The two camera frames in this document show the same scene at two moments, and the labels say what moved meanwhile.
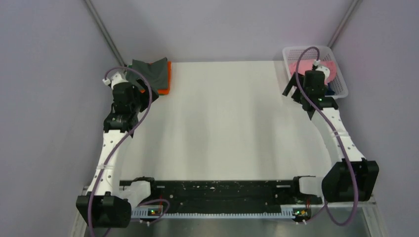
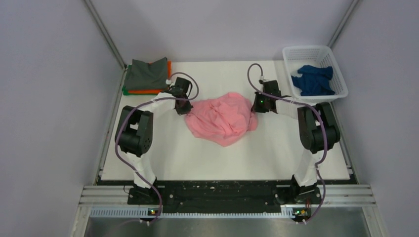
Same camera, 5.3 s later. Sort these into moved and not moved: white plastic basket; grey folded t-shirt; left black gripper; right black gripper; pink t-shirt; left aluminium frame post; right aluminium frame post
Moved: right black gripper; left black gripper; pink t-shirt
Not moved: grey folded t-shirt; left aluminium frame post; right aluminium frame post; white plastic basket
